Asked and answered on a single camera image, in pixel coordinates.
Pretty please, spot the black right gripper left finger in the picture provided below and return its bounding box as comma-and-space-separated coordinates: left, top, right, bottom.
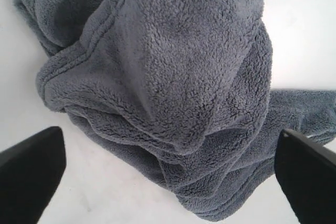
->
1, 126, 65, 224

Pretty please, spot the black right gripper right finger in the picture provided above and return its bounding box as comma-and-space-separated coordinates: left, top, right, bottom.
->
274, 129, 335, 224

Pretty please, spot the grey fleece towel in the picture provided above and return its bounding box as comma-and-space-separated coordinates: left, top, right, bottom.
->
13, 0, 335, 221

